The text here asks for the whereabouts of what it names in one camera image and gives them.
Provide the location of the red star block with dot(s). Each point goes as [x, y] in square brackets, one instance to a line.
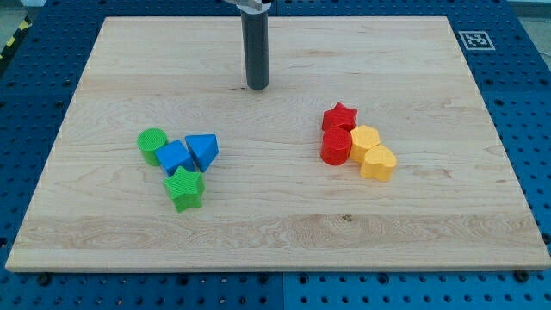
[339, 116]

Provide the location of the light wooden board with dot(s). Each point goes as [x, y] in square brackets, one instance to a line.
[271, 202]

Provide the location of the green star block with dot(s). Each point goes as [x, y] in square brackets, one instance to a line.
[185, 189]

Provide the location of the red cylinder block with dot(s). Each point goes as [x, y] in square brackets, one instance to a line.
[336, 145]

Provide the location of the yellow heart block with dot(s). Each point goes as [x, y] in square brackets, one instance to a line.
[378, 163]

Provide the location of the yellow black hazard tape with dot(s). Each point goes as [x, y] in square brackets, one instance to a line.
[16, 38]

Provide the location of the yellow hexagon block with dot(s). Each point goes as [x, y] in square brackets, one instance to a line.
[363, 139]

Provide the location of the green cylinder block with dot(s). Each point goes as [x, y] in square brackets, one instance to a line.
[149, 141]

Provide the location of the silver rod mount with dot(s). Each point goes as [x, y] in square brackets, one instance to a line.
[251, 5]

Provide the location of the blue triangle block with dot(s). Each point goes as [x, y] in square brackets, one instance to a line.
[203, 149]

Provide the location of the blue cube block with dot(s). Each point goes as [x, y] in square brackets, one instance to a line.
[174, 155]

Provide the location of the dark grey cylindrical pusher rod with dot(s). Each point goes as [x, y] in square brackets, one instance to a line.
[256, 49]

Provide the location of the white fiducial marker tag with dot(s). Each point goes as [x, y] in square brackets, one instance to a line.
[475, 40]

